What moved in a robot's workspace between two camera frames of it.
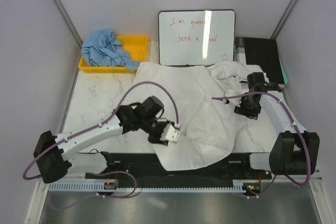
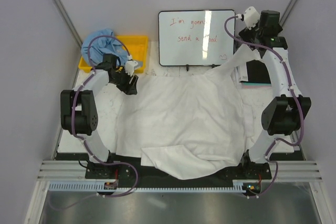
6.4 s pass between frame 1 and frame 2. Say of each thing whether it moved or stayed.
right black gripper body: moved
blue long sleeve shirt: stayed
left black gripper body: moved
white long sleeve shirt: moved
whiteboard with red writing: stayed
